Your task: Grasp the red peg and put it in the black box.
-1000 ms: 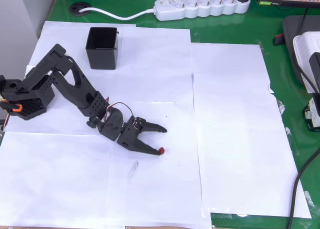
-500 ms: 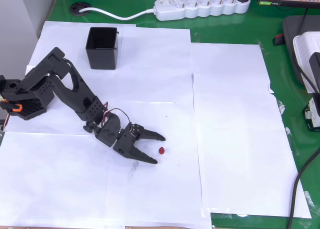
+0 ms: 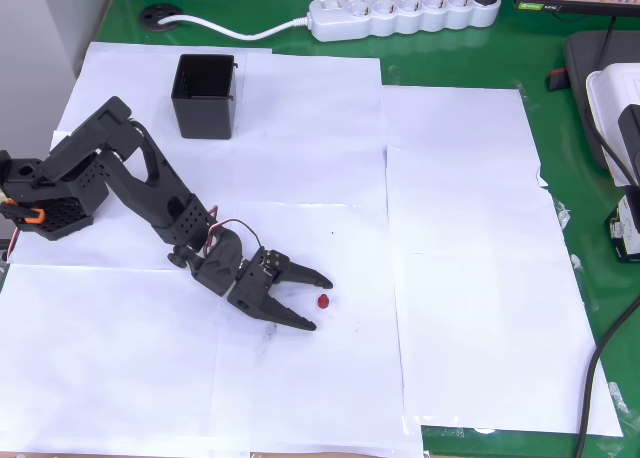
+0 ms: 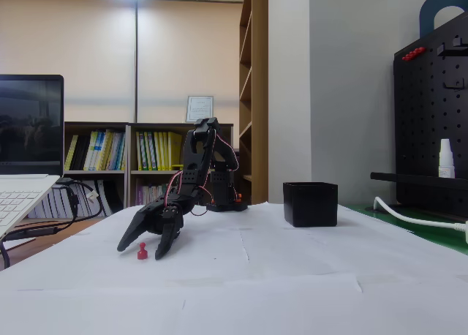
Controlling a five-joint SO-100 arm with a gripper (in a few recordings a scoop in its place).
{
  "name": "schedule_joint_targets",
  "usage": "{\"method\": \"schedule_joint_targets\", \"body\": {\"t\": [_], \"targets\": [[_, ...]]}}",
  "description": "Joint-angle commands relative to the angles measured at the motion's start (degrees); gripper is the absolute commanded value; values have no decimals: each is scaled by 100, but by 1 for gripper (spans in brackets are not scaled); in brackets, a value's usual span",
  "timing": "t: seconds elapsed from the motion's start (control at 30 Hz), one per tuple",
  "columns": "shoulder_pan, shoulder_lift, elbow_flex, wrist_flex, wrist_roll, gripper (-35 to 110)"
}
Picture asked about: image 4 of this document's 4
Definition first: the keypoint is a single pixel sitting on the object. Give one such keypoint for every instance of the flat lying yellow book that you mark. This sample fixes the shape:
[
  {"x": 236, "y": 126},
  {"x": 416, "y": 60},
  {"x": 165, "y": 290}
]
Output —
[{"x": 177, "y": 165}]

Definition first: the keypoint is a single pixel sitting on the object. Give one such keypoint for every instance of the leaning yellow book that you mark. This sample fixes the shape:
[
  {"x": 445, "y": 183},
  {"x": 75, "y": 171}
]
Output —
[{"x": 71, "y": 154}]

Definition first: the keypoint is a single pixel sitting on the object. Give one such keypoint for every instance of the black pegboard stand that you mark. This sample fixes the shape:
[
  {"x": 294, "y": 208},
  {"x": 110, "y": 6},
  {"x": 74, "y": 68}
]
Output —
[{"x": 420, "y": 130}]

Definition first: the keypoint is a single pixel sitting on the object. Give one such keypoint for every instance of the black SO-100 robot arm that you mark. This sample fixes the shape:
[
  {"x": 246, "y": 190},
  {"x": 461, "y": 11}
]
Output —
[{"x": 197, "y": 156}]

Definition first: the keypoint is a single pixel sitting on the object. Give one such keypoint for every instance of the framed certificate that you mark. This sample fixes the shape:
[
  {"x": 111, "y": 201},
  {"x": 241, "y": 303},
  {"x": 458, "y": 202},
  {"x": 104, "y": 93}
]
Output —
[{"x": 199, "y": 106}]

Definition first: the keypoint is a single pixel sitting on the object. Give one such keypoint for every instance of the low wooden bookshelf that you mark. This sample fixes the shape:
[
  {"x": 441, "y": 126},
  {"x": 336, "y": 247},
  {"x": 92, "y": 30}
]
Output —
[
  {"x": 153, "y": 177},
  {"x": 95, "y": 124}
]

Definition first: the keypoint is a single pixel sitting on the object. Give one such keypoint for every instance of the white paper sheet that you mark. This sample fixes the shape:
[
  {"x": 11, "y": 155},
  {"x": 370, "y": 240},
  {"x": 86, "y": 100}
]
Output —
[
  {"x": 109, "y": 225},
  {"x": 204, "y": 269},
  {"x": 274, "y": 309},
  {"x": 420, "y": 305},
  {"x": 91, "y": 313},
  {"x": 329, "y": 254}
]

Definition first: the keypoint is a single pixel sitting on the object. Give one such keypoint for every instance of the black square box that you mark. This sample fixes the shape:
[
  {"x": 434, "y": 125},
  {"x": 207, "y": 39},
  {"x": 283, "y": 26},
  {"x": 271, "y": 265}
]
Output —
[{"x": 311, "y": 207}]

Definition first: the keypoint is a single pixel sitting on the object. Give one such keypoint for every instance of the small white bottle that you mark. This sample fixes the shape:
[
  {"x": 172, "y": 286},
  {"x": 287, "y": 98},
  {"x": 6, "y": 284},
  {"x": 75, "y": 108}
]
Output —
[{"x": 446, "y": 159}]

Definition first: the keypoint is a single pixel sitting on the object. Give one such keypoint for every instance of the thick yellow binder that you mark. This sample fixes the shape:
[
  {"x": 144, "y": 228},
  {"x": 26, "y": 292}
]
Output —
[{"x": 175, "y": 150}]

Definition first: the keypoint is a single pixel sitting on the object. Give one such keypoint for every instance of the blue arch-shaped board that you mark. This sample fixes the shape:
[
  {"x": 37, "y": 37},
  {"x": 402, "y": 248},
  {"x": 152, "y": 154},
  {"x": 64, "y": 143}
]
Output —
[{"x": 428, "y": 9}]

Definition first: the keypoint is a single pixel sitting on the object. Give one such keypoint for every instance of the black pegboard hook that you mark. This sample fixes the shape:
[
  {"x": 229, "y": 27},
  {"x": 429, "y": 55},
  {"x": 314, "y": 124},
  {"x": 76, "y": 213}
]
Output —
[
  {"x": 455, "y": 85},
  {"x": 453, "y": 48}
]

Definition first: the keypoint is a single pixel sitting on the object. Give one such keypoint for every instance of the tall wooden bookshelf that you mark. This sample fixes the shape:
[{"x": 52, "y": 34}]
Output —
[{"x": 259, "y": 93}]

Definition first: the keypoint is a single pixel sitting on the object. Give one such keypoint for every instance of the orange table clamp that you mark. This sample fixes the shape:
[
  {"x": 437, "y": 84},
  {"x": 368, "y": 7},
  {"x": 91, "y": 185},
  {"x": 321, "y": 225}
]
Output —
[{"x": 238, "y": 197}]

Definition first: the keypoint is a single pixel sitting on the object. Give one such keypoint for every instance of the white laptop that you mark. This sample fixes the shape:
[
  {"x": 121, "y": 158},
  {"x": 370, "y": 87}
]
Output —
[{"x": 29, "y": 130}]

